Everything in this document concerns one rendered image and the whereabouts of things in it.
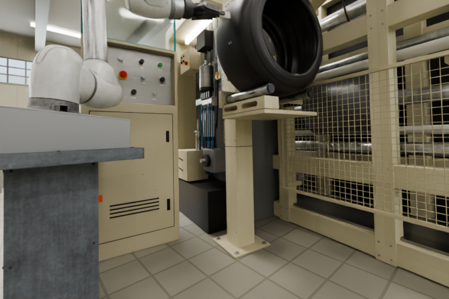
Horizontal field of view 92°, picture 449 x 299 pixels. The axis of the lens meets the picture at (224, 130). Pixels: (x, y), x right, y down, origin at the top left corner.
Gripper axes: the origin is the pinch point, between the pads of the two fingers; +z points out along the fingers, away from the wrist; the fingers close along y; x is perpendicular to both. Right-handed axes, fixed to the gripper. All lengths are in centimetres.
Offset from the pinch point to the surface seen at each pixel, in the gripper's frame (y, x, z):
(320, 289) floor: -21, 128, 16
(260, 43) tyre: -12.0, 16.9, 9.1
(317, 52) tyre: -12, 19, 49
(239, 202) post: 26, 98, 11
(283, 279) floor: -8, 126, 8
